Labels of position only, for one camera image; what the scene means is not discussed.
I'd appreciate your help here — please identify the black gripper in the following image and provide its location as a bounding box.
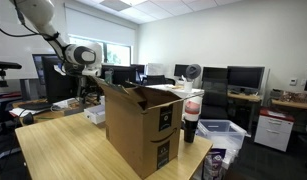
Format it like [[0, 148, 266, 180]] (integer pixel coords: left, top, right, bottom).
[[70, 73, 94, 104]]

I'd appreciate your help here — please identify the white cabinet drawer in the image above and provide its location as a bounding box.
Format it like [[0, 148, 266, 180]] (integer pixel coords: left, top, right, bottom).
[[83, 103, 108, 126]]

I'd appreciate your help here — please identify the white filing cabinet red top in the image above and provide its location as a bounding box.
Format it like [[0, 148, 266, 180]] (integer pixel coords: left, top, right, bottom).
[[253, 107, 296, 153]]

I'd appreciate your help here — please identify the grey metal monitor stand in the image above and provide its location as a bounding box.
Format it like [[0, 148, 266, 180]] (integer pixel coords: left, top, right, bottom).
[[64, 75, 88, 117]]

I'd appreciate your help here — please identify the green bottle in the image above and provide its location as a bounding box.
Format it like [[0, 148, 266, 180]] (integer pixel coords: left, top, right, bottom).
[[104, 69, 114, 85]]

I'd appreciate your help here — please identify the black Dell monitor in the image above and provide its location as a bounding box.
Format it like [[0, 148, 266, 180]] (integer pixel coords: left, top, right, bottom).
[[41, 54, 79, 103]]

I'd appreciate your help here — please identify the wooden side desk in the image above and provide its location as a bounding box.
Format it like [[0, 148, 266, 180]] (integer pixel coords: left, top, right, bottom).
[[11, 96, 106, 127]]

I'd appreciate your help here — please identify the black keyboard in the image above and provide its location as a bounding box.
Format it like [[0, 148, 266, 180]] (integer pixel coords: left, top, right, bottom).
[[18, 101, 54, 111]]

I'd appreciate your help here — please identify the office window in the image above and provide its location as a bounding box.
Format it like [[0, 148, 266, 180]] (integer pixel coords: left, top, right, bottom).
[[68, 34, 132, 67]]

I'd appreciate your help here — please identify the black computer mouse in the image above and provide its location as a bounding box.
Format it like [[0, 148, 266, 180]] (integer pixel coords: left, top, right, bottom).
[[22, 112, 35, 126]]

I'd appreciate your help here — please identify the brown cardboard shipping box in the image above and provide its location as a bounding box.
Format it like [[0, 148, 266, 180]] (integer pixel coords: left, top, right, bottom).
[[89, 74, 206, 180]]

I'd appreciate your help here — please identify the white window blind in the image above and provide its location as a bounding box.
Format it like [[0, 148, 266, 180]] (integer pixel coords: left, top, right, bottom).
[[65, 7, 137, 48]]

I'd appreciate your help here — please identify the white board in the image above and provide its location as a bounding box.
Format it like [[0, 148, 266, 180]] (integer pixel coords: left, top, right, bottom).
[[146, 62, 166, 77]]

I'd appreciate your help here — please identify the red black office chair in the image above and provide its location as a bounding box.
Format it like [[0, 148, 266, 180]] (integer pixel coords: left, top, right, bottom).
[[0, 91, 24, 161]]

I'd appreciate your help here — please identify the white cup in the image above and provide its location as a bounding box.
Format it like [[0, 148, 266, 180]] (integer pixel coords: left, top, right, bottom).
[[182, 79, 194, 94]]

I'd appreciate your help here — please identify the grey round fan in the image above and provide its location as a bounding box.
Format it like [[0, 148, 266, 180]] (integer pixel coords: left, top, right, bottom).
[[185, 63, 203, 81]]

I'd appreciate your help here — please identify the black mesh office chair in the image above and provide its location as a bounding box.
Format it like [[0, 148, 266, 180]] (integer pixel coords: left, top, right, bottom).
[[199, 78, 229, 121]]

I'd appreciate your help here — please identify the clear plastic storage bin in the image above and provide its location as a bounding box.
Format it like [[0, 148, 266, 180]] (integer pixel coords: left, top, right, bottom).
[[195, 119, 248, 168]]

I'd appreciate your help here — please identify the purple snack bag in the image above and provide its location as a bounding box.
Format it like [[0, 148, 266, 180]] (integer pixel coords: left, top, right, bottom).
[[202, 148, 228, 180]]

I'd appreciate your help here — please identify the wooden office desk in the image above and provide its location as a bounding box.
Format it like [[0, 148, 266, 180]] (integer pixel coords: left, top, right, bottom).
[[226, 92, 263, 135], [270, 97, 307, 112]]

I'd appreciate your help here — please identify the large black computer monitor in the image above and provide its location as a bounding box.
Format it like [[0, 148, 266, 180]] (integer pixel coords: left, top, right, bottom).
[[226, 65, 266, 92]]

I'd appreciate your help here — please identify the black camera on tripod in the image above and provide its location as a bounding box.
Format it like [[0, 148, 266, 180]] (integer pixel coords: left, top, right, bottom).
[[0, 60, 23, 88]]

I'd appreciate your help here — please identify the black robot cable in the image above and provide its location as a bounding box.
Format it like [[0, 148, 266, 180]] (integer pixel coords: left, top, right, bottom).
[[0, 0, 41, 38]]

